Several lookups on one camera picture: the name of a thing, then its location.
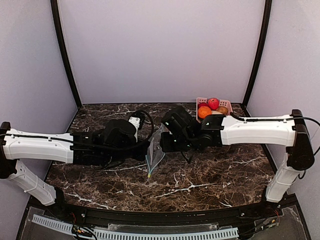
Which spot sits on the clear zip top bag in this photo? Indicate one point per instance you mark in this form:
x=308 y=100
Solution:
x=155 y=153

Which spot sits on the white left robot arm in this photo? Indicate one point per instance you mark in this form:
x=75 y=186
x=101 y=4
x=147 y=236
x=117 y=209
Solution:
x=116 y=142

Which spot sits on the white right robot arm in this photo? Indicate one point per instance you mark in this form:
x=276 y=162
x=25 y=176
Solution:
x=215 y=130

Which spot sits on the orange tangerine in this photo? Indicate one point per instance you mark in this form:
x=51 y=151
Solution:
x=203 y=112

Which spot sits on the red apple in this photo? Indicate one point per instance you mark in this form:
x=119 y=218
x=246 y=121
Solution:
x=213 y=103

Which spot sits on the brown potato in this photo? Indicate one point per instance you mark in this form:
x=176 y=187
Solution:
x=223 y=110

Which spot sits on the pink plastic basket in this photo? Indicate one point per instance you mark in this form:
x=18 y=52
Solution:
x=225 y=103

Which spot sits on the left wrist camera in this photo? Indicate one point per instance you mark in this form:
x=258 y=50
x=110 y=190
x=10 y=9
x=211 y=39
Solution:
x=137 y=119

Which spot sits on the grey slotted cable duct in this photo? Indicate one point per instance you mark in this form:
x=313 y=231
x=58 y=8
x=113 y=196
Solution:
x=130 y=232

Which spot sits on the black front frame rail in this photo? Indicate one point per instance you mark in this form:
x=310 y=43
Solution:
x=241 y=215

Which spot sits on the black left frame post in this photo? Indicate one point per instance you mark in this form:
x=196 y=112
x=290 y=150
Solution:
x=63 y=52

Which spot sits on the black frame post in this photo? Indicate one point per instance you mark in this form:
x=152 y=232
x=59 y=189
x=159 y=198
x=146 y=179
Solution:
x=259 y=52
x=63 y=52

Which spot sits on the black right frame post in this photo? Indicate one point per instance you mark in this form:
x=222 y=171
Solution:
x=259 y=52

